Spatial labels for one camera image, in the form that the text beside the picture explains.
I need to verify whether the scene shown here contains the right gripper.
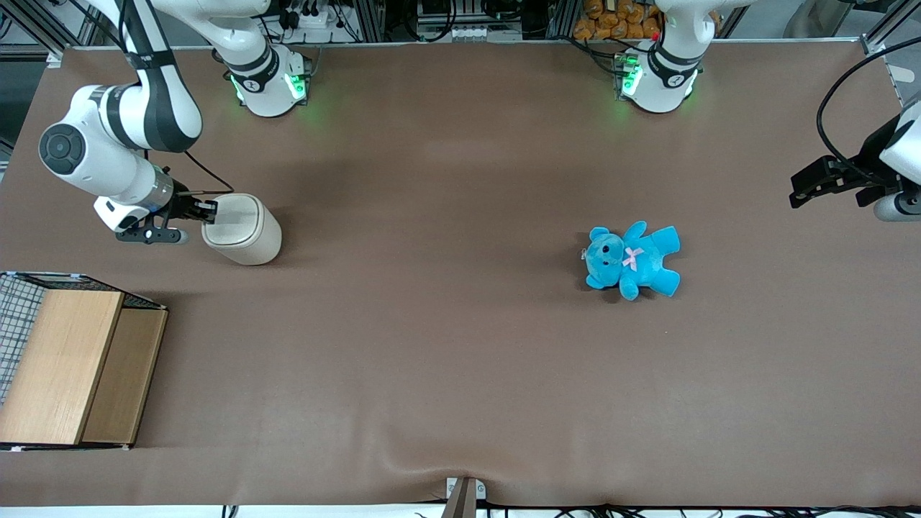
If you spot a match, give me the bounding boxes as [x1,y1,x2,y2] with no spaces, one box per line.
[94,186,219,233]

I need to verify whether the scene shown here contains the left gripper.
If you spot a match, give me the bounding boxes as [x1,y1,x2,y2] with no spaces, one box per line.
[789,101,921,210]

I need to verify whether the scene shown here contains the beige lidded trash can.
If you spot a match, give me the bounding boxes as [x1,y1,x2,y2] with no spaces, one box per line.
[201,193,283,266]

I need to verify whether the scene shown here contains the small dark wooden shelf board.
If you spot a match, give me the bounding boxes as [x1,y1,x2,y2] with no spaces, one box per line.
[81,308,169,445]

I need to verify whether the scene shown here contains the large light wooden shelf board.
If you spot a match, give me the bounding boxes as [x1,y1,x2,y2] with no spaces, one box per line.
[0,289,125,445]

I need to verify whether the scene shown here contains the white power strip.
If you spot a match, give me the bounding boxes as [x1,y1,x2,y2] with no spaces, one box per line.
[282,0,333,31]

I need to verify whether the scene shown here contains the blue teddy bear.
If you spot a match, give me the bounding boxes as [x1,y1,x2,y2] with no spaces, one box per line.
[581,221,681,301]

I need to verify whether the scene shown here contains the brown table cover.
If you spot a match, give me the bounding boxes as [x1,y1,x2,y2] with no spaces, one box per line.
[0,40,921,508]

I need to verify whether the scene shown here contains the white terminal block row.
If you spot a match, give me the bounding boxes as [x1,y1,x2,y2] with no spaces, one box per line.
[443,24,524,42]

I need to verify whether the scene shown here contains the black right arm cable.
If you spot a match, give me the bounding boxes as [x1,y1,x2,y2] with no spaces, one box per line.
[181,149,235,195]

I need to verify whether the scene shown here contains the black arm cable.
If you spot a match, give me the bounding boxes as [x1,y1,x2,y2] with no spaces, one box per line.
[817,36,921,173]
[181,149,235,195]

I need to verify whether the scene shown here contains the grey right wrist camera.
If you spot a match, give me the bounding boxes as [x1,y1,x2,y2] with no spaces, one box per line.
[115,225,189,246]

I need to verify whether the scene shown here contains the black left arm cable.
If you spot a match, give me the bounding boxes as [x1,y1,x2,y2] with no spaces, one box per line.
[817,36,921,173]

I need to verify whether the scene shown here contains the aluminium frame profile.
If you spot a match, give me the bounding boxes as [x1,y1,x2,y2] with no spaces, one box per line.
[0,0,110,68]
[860,0,921,57]

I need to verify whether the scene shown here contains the wooden box wire basket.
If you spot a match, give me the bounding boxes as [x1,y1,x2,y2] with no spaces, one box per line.
[0,271,169,453]

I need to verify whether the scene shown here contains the brown camera post with bracket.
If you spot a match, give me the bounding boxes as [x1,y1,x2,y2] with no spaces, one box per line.
[440,476,488,518]

